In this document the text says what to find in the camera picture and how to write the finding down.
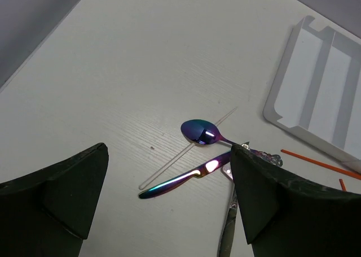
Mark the orange chopstick upper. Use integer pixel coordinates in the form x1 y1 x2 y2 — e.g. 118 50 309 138
280 149 360 180

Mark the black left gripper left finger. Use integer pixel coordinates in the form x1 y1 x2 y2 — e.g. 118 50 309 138
1 143 109 256

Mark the iridescent rainbow knife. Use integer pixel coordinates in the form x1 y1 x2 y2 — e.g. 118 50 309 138
138 150 231 199

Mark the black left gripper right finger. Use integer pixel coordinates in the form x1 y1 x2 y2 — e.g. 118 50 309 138
231 145 360 256

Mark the orange chopstick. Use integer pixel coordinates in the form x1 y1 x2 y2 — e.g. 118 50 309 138
339 179 346 191
280 149 360 180

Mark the iridescent purple spoon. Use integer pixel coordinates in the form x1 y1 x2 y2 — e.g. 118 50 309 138
180 119 283 167

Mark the clear chopstick left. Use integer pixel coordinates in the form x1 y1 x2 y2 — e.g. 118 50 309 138
138 106 239 190

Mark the white cutlery tray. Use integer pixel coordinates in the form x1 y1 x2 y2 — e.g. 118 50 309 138
263 16 360 172

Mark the silver ornate knife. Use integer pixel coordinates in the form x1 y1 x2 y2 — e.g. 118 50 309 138
217 165 238 257

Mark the orange chopstick lower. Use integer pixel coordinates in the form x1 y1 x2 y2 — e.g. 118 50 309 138
339 179 346 191

